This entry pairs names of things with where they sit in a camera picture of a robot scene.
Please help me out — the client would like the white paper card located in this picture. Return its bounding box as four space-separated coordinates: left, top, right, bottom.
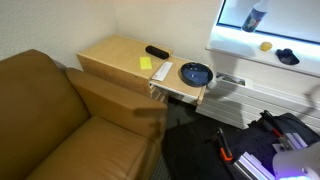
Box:
152 62 172 81

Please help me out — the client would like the black oblong case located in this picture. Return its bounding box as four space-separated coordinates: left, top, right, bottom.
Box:
145 45 169 60

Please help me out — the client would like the wooden cabinet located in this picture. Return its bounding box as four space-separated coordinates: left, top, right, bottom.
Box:
77 35 206 105

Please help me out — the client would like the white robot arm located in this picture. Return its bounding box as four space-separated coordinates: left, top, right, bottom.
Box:
272 142 320 180

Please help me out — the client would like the orange black clamp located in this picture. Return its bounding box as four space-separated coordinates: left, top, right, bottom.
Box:
217 128 233 162

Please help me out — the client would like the dark blue bowl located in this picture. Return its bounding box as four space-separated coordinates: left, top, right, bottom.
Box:
178 62 213 87

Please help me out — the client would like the white radiator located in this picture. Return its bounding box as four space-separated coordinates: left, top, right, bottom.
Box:
196 73 320 133

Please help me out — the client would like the yellow lemon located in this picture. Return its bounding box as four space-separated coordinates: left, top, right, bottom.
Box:
260 42 272 51

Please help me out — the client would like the white red spray bottle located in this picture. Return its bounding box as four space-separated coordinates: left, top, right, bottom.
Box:
241 0 270 32

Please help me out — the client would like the red black clamp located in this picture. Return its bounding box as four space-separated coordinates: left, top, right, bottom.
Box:
260 110 291 151

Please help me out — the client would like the brown armchair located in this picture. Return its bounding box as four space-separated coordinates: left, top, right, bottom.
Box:
0 50 167 180

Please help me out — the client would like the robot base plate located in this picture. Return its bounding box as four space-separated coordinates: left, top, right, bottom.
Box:
213 113 320 179

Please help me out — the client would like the yellow sponge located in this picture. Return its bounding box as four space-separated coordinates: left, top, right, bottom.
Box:
139 56 152 70

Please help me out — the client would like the dark cloth lump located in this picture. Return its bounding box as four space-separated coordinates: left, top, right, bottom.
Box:
275 48 299 65

